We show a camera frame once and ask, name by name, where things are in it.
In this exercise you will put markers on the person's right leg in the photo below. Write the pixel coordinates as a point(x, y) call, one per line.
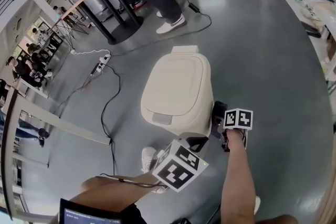
point(281, 219)

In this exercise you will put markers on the person's left forearm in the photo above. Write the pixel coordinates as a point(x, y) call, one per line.
point(118, 189)

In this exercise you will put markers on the white power strip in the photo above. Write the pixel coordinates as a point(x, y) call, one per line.
point(103, 63)

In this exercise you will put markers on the white desk brown top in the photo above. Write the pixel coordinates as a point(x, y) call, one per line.
point(65, 126)

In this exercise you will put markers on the round wooden table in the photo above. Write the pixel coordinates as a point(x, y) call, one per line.
point(126, 31)

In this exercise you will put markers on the person's right white sneaker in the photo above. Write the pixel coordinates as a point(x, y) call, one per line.
point(257, 204)

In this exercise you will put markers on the dark purple cloth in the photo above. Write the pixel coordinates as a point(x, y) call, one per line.
point(218, 115)

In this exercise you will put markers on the black phone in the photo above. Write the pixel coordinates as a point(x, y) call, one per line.
point(94, 69)

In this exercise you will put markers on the white shelving unit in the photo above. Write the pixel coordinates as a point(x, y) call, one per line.
point(309, 2)

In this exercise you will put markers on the person's right forearm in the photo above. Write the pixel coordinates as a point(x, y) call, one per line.
point(237, 178)

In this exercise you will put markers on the black tablet screen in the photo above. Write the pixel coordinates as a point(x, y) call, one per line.
point(86, 216)

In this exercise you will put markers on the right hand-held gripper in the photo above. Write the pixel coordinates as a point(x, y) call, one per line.
point(237, 119)

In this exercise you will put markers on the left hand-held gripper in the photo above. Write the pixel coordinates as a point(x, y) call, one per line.
point(178, 168)

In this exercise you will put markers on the black folding table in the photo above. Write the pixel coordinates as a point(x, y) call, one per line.
point(71, 26)

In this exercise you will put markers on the beige plastic trash bin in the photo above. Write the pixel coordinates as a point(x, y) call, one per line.
point(176, 86)

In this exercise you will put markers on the black power adapter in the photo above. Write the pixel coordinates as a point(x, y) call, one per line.
point(193, 7)

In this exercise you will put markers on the person's white sneaker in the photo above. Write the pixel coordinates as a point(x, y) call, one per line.
point(148, 160)
point(257, 204)
point(160, 14)
point(170, 25)

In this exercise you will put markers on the person's left white sneaker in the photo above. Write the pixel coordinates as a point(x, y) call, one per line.
point(148, 160)

